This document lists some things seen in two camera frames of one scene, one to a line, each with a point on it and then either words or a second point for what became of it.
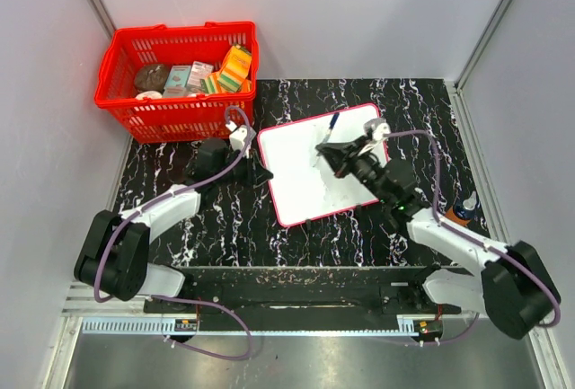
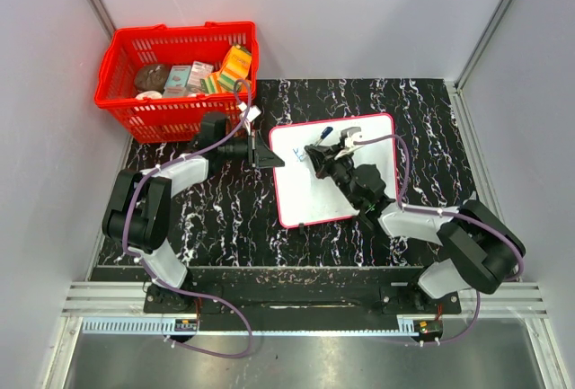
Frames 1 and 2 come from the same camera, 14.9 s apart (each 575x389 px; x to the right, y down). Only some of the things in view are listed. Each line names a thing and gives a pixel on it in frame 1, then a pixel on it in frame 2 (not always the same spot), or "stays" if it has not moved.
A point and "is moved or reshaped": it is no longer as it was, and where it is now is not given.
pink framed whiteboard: [303, 181] is moved or reshaped
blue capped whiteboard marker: [330, 128] is moved or reshaped
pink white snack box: [199, 71] stays
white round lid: [153, 94] stays
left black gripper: [255, 173] → [260, 155]
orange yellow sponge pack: [235, 68] stays
